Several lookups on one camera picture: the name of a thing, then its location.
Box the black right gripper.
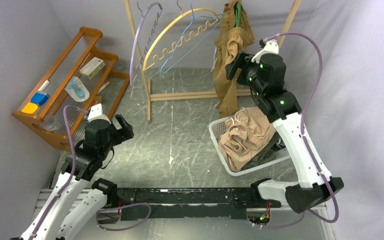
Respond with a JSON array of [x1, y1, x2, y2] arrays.
[[225, 50, 266, 98]]

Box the tan brown shorts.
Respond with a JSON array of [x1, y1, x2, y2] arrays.
[[213, 0, 255, 119]]

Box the blue wire hanger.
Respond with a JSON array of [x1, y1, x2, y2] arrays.
[[160, 0, 225, 75]]

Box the green hanger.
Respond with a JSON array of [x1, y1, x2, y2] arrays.
[[234, 1, 242, 27]]

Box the beige shorts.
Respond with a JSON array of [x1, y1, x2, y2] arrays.
[[218, 107, 277, 172]]

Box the olive green shorts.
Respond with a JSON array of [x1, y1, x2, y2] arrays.
[[241, 132, 286, 171]]

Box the lilac plastic hanger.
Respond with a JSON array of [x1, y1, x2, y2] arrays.
[[129, 0, 164, 86]]

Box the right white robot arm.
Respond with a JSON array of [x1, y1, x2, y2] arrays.
[[225, 51, 344, 214]]

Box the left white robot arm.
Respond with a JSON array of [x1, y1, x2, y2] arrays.
[[18, 114, 134, 240]]

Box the wooden clothes rack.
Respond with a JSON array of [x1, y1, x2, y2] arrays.
[[123, 0, 303, 124]]

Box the white pen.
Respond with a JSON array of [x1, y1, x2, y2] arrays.
[[98, 81, 110, 93]]

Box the white plastic laundry basket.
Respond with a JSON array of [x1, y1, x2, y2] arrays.
[[208, 115, 290, 177]]

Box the white blue packaged item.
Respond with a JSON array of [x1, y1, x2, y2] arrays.
[[64, 76, 90, 103]]

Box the orange wooden shelf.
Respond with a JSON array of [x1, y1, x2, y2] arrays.
[[12, 27, 130, 151]]

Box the clear plastic cup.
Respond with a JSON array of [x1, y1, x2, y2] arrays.
[[41, 115, 61, 132]]

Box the white red box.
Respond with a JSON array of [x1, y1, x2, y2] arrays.
[[79, 56, 106, 80]]

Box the blue sponge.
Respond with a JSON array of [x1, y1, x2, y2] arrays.
[[30, 91, 50, 106]]

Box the white tube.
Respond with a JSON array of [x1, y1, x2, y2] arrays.
[[37, 79, 50, 92]]

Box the yellow sponge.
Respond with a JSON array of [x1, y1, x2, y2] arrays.
[[20, 102, 41, 115]]

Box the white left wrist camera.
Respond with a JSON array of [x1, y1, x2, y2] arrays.
[[87, 103, 111, 123]]

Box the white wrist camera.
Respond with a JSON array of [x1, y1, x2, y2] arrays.
[[87, 103, 111, 123], [251, 39, 279, 64]]

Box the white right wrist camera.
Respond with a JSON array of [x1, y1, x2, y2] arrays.
[[251, 39, 279, 64]]

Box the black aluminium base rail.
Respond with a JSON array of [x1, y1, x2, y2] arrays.
[[31, 187, 327, 223]]

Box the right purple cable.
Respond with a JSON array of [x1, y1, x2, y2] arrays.
[[251, 32, 340, 230]]

